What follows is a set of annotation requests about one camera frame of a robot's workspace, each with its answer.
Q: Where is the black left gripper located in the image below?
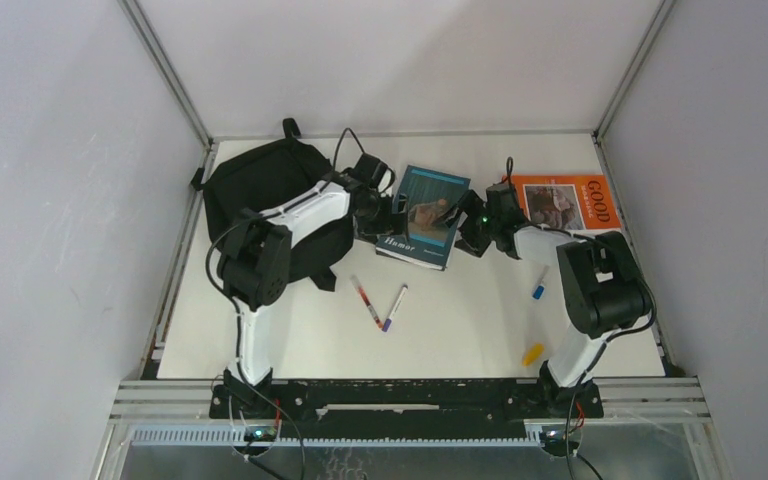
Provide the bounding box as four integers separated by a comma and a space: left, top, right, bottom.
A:
353, 191, 409, 245

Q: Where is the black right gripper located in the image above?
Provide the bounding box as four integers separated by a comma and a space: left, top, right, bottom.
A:
432, 188, 500, 257

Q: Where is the teal hardcover book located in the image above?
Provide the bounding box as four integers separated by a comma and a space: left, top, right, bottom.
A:
375, 165, 471, 271

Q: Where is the black backpack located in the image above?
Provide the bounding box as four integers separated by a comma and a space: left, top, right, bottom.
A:
190, 118, 354, 292

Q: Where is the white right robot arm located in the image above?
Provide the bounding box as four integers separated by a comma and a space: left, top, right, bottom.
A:
444, 182, 657, 416

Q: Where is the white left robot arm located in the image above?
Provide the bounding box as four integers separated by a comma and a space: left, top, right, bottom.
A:
206, 154, 406, 417

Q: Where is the red marker pen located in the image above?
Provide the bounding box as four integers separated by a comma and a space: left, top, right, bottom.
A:
350, 275, 384, 330

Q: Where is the blue marker pen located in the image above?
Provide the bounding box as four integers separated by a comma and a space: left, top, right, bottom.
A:
531, 266, 550, 300

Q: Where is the orange book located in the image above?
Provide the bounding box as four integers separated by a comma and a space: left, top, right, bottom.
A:
511, 175, 622, 232

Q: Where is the purple marker pen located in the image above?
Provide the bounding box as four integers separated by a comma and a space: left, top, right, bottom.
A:
382, 284, 409, 332

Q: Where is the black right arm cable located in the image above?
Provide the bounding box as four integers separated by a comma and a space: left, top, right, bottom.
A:
503, 156, 657, 480

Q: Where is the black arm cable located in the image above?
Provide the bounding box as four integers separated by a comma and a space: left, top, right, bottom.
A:
503, 156, 657, 480
205, 127, 399, 480

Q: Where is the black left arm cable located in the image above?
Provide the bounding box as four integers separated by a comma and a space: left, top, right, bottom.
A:
205, 127, 399, 480

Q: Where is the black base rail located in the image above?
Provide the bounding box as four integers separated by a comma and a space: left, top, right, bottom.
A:
208, 373, 604, 442

